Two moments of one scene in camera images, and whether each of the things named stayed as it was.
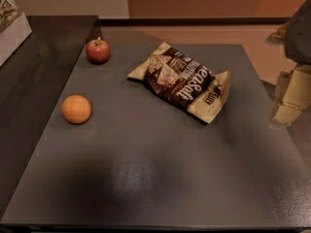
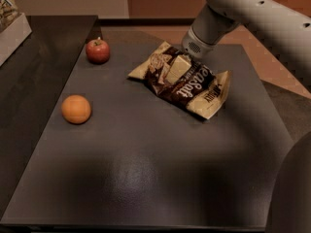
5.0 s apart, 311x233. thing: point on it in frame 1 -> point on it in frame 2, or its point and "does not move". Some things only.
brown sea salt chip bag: [180, 78] does not move
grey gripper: [299, 36] -> [196, 46]
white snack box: [15, 27] does not move
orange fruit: [76, 109] does not move
